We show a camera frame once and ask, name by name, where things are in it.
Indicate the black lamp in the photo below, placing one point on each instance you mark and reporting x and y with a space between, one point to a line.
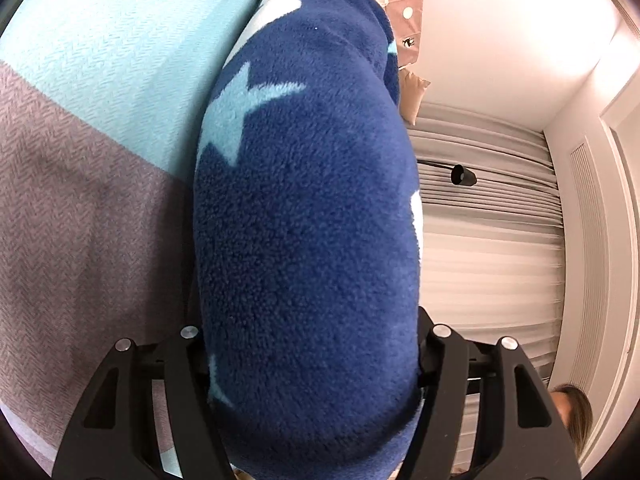
459 174

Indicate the navy fleece star garment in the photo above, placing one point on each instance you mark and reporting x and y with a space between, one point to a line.
306 220

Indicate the white pleated curtain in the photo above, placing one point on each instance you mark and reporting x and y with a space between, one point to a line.
494 262

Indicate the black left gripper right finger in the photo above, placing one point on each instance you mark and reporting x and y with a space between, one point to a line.
519 432

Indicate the beige pillow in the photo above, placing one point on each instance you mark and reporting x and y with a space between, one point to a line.
412 91

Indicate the person's head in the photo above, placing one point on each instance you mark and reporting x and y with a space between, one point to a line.
575 411

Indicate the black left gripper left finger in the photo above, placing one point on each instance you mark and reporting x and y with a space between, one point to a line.
112 433

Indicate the light blue grey bedspread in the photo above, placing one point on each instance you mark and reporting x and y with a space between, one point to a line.
101 105

